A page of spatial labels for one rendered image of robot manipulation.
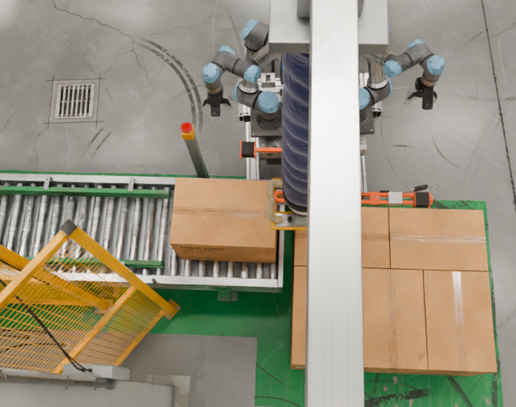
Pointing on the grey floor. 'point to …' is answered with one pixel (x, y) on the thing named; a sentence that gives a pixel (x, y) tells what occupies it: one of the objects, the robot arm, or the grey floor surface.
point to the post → (195, 153)
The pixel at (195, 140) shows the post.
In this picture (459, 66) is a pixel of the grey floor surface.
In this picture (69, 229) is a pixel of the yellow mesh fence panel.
